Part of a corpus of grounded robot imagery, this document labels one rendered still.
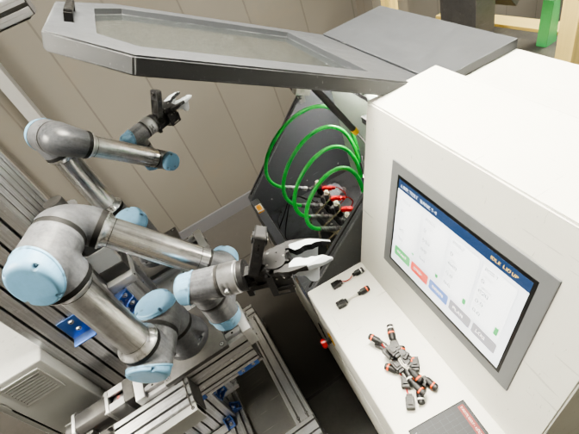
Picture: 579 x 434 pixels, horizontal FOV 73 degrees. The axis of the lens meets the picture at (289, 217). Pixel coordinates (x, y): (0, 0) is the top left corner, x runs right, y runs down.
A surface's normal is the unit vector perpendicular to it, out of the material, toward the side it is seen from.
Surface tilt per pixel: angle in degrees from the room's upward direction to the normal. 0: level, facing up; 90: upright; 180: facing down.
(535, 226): 76
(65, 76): 90
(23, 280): 83
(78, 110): 90
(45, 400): 90
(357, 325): 0
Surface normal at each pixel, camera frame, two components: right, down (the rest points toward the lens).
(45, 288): 0.00, 0.58
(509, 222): -0.92, 0.30
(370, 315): -0.30, -0.69
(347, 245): 0.39, 0.54
